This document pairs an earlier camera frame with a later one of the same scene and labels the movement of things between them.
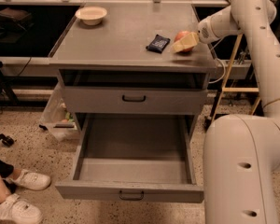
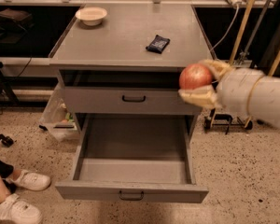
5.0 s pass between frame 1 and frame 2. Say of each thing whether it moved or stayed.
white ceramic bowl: stayed
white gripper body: moved
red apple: moved
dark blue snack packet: stayed
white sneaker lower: stayed
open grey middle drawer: stayed
